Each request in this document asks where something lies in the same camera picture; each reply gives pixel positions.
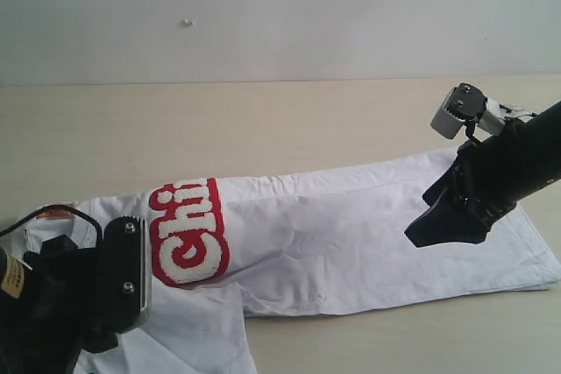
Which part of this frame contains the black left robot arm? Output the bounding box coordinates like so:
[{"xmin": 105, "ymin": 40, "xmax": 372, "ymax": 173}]
[{"xmin": 1, "ymin": 248, "xmax": 118, "ymax": 373}]

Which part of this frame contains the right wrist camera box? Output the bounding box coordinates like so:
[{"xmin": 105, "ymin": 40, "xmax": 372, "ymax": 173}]
[{"xmin": 430, "ymin": 82, "xmax": 537, "ymax": 139}]

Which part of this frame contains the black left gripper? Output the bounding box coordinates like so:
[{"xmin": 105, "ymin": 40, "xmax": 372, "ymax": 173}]
[{"xmin": 24, "ymin": 236, "xmax": 118, "ymax": 355}]

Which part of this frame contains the white t-shirt with red lettering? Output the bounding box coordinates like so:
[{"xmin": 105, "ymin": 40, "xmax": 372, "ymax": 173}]
[{"xmin": 21, "ymin": 147, "xmax": 561, "ymax": 374}]

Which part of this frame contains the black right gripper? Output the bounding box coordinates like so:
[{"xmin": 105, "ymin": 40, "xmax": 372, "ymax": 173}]
[{"xmin": 404, "ymin": 122, "xmax": 533, "ymax": 247}]

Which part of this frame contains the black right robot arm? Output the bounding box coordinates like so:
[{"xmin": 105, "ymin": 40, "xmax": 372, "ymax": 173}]
[{"xmin": 405, "ymin": 103, "xmax": 560, "ymax": 248}]

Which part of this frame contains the orange neck size tag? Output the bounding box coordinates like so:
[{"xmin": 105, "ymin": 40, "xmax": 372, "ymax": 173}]
[{"xmin": 36, "ymin": 204, "xmax": 74, "ymax": 220}]

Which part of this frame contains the black left camera cable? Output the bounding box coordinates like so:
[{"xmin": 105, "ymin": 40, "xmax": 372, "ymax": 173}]
[{"xmin": 0, "ymin": 206, "xmax": 104, "ymax": 243}]

